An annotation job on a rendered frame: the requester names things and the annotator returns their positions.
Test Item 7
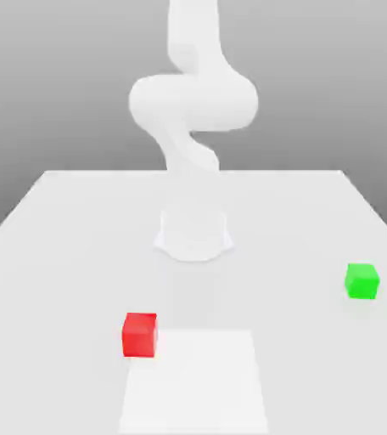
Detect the small red cube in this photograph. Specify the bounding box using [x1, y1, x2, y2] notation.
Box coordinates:
[121, 312, 158, 359]

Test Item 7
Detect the small green cube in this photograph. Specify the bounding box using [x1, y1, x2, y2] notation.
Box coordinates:
[344, 262, 381, 301]

